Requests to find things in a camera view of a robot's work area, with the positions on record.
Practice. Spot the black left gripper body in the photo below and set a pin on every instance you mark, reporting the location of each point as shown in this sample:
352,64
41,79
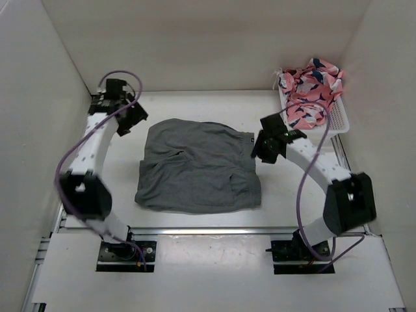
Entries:
128,108

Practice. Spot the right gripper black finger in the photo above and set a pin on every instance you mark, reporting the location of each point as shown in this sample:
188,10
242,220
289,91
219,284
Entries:
258,146
269,158

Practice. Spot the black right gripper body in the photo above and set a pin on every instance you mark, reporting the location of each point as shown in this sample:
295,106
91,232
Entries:
266,146

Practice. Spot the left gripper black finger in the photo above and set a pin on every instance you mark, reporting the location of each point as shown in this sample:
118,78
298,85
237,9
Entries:
138,113
124,127

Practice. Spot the grey shorts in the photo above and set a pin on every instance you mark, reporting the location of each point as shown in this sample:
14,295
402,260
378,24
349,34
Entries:
197,168

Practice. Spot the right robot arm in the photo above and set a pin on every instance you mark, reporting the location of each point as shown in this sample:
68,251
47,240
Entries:
349,199

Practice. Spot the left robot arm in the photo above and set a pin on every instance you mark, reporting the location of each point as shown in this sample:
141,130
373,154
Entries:
78,176

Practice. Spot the pink patterned shorts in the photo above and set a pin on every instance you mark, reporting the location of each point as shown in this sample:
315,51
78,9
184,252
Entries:
310,93

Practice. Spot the aluminium front rail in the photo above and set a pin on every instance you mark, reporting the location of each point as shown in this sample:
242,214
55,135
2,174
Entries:
213,230

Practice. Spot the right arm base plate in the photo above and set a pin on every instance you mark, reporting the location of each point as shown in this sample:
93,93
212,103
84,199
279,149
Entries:
287,261

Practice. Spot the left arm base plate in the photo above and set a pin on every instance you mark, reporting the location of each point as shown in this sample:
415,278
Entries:
121,258

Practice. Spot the aluminium left side rail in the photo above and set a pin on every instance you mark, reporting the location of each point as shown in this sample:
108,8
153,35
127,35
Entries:
50,125

